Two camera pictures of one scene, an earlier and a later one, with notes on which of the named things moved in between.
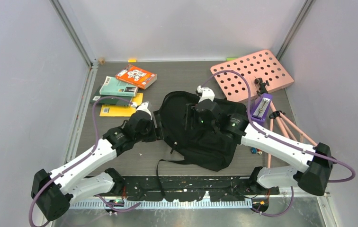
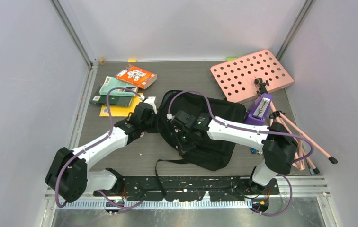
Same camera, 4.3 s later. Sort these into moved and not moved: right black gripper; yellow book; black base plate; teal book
Moved: right black gripper
Not moved: yellow book; black base plate; teal book
